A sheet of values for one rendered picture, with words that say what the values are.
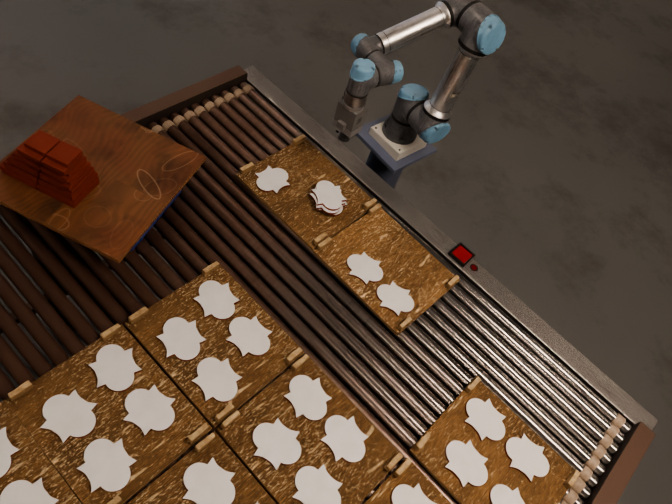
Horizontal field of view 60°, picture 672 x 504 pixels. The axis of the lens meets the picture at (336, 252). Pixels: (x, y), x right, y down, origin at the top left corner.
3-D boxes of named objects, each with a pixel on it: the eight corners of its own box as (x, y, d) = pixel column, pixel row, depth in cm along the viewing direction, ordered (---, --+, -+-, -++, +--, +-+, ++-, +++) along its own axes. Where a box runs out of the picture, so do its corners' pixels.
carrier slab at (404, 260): (377, 208, 223) (378, 205, 222) (458, 282, 212) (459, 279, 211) (312, 252, 204) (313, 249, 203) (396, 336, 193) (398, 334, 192)
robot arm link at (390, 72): (390, 48, 199) (363, 52, 195) (408, 68, 194) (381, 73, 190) (384, 67, 206) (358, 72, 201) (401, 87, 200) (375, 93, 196)
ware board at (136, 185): (79, 98, 206) (78, 94, 204) (205, 160, 203) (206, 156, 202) (-29, 189, 175) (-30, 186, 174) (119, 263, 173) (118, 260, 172)
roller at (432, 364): (178, 118, 231) (178, 109, 228) (578, 502, 180) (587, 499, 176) (168, 123, 229) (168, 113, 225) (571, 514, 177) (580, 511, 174)
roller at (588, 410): (236, 92, 248) (238, 83, 244) (619, 437, 196) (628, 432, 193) (227, 96, 245) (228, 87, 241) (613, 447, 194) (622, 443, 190)
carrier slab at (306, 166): (303, 139, 235) (303, 137, 233) (376, 206, 224) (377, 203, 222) (235, 177, 215) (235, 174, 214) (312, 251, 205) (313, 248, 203)
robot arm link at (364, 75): (382, 69, 188) (360, 73, 184) (374, 96, 197) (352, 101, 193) (370, 54, 192) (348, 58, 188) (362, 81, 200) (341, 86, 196)
